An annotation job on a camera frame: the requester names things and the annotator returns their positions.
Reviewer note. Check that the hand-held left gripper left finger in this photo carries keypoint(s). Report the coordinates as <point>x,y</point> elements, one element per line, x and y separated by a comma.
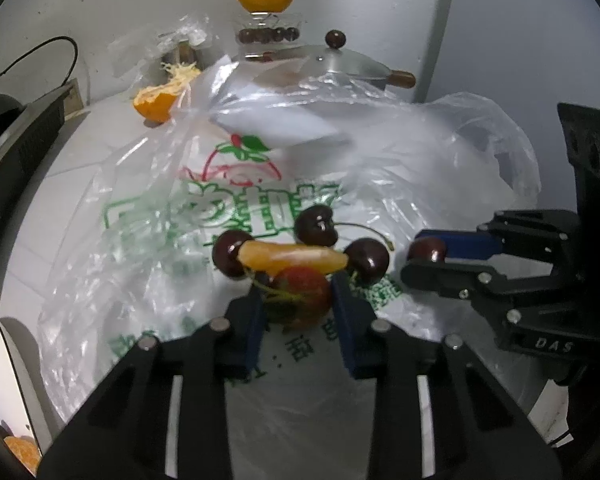
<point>255,320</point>

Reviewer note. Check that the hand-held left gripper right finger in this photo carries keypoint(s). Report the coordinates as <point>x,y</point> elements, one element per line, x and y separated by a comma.
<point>342,320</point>

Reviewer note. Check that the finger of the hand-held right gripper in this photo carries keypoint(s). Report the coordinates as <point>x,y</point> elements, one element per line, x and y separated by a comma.
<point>472,245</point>
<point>440,275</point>

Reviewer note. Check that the dark red cherry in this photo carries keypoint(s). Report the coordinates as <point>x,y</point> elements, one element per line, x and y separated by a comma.
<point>312,227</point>
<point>367,260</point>
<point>427,249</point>
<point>227,255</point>

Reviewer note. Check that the red strawberry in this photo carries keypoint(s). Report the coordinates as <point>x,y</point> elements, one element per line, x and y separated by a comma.
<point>300,290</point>

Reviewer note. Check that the clear printed plastic bag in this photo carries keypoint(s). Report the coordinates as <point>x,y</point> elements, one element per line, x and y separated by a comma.
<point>405,160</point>

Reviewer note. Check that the white round plate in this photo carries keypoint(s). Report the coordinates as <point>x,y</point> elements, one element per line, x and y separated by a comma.
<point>5,375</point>

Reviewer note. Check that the grey door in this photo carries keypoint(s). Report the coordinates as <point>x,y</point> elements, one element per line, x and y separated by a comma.
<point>505,35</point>

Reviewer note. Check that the steel pot with lid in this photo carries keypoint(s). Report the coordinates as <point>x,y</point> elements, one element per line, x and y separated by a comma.
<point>345,62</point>

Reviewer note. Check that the half peeled orange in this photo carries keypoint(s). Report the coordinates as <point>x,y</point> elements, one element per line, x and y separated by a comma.
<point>155,102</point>

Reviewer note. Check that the steel induction cooker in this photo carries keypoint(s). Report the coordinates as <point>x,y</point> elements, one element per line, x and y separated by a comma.
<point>10,185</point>

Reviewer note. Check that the glass jar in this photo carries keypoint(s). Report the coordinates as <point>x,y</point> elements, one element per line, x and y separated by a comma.
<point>267,35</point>

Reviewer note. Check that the small crumpled plastic bag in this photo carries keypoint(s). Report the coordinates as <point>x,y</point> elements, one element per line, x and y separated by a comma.
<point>180,35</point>

